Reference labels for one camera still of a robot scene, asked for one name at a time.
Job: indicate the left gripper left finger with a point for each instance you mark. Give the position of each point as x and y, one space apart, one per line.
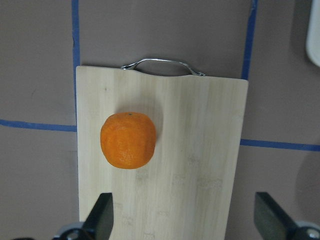
100 221

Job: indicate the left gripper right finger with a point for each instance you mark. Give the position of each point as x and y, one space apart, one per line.
271 221

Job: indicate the orange mandarin fruit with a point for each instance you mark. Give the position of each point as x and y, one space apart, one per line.
128 139

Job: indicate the cream bear-print tray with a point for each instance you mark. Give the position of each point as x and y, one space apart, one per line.
312 44

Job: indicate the bamboo cutting board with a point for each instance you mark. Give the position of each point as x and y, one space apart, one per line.
185 190

